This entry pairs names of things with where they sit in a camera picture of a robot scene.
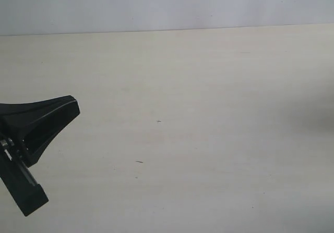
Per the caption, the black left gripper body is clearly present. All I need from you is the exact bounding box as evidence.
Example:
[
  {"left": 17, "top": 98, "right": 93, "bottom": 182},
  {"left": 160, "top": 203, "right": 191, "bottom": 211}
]
[{"left": 1, "top": 114, "right": 39, "bottom": 199}]

